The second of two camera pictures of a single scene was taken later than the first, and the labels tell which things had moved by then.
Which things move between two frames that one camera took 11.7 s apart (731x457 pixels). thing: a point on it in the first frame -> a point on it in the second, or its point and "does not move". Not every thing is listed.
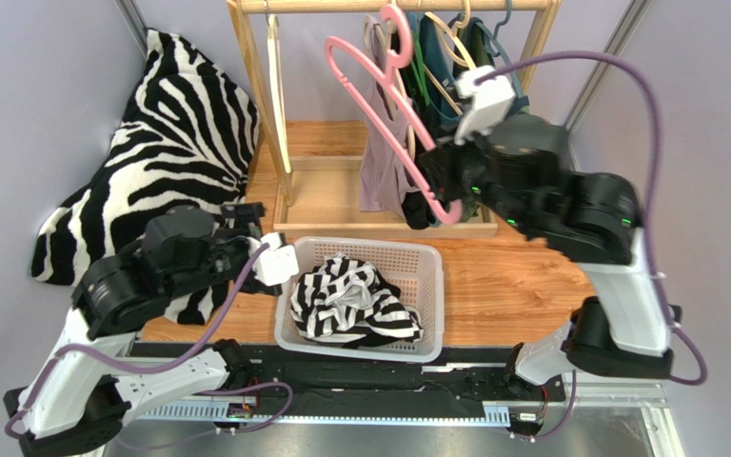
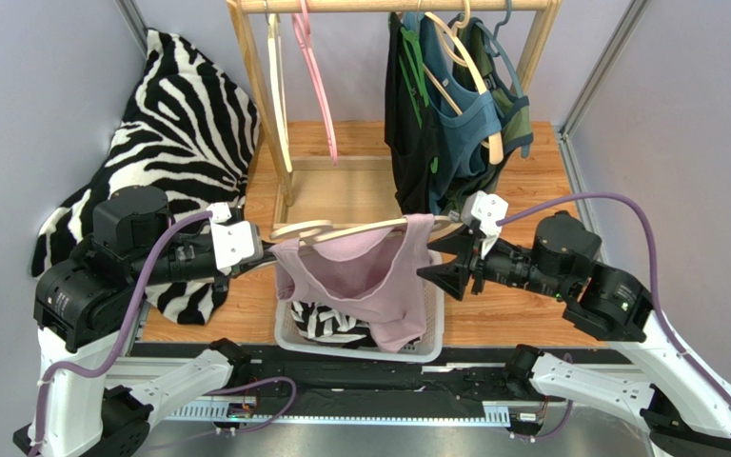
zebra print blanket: [189, 139] does not move
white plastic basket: [414, 266] does not move
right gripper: [444, 172] -> [473, 271]
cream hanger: [273, 36] does not move
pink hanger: [332, 47] -> [303, 23]
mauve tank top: [383, 177] -> [377, 277]
